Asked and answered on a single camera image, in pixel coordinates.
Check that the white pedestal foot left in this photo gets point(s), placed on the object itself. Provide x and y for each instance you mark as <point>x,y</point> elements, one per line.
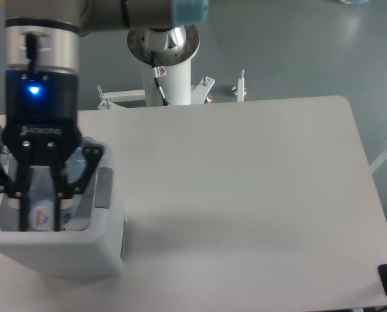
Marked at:
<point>109,100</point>

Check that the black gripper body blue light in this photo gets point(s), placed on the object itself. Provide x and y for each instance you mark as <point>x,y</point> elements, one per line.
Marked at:
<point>41,108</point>

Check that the white plastic trash can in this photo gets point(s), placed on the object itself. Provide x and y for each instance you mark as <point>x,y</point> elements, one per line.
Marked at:
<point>92,244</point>

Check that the white pedestal foot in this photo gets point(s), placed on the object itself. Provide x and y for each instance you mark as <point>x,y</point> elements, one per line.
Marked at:
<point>109,100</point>
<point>200,94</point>

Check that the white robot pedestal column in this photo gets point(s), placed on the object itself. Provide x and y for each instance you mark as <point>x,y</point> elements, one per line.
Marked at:
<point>175,84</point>

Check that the white pedestal foot right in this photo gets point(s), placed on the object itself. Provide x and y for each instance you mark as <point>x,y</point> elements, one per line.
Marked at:
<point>200,94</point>

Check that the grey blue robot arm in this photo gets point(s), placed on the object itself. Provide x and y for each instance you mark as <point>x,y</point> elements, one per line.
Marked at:
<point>44,35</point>

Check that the clear plastic water bottle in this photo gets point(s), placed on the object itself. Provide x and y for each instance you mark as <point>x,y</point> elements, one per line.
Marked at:
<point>42,192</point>

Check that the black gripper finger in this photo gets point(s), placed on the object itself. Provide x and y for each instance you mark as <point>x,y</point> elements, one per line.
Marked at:
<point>68,196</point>
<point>18,189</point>

